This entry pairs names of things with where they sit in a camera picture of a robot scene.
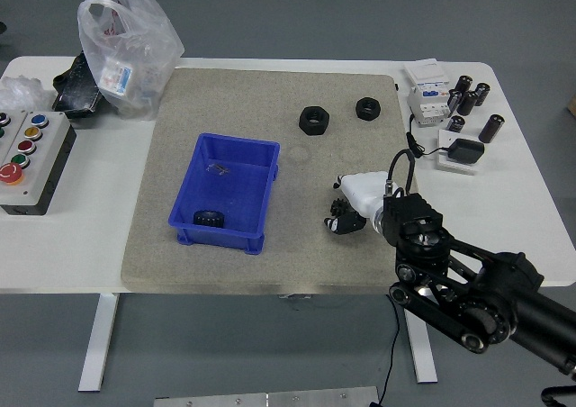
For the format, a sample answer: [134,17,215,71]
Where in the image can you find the black case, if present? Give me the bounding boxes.
[51,51,105,121]

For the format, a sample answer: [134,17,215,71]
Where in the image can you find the small black hex nut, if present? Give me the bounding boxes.
[355,95,383,121]

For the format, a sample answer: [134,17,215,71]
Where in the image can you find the black power adapter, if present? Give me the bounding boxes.
[448,138,486,164]

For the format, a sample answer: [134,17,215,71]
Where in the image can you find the grey push-button control box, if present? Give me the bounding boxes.
[0,109,77,217]

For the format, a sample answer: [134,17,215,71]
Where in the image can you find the crumpled clear plastic wrap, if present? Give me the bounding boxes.
[0,76,54,113]

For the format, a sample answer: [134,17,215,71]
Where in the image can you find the thin black hanging cable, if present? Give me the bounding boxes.
[372,294,401,407]

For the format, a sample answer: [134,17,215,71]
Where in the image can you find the blue plastic box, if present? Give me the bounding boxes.
[166,131,281,255]

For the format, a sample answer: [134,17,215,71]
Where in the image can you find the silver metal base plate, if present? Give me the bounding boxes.
[152,384,383,407]

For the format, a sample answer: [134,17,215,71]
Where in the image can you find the white square plate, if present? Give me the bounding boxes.
[434,129,482,176]

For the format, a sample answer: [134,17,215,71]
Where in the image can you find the grey-brown mat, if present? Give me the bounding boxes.
[120,67,422,296]

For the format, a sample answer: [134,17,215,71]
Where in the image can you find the large black hex nut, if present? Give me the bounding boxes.
[298,104,332,136]

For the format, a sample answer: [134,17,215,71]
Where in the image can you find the black cord with plug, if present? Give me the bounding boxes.
[406,114,454,159]

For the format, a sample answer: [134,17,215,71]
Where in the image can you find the small black gear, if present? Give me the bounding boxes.
[329,197,356,217]

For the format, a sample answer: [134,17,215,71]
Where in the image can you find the clear plastic bag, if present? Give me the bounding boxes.
[76,0,186,122]

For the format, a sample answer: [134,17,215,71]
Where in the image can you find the large black gear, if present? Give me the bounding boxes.
[193,209,227,229]

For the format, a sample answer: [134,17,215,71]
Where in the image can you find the white circuit breaker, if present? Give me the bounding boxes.
[402,59,454,129]

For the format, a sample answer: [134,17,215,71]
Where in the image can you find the white table leg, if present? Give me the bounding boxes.
[402,312,438,384]
[77,292,121,393]

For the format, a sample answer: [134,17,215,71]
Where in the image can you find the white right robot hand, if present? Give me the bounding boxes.
[322,171,391,237]

